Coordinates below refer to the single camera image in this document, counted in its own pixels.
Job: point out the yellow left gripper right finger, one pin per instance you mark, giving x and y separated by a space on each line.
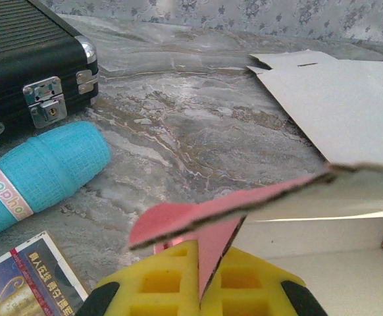
260 289

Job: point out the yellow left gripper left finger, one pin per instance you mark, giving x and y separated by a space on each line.
155 289

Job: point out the pink paper box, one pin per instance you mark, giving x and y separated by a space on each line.
211 210

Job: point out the white cardboard box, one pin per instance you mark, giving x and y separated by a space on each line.
343 108

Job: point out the printed booklet with Chinese text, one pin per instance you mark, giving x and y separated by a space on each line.
23 279

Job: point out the teal toy microphone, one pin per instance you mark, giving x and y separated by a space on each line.
46 171

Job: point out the black ribbed metal case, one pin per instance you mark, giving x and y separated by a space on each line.
20 59

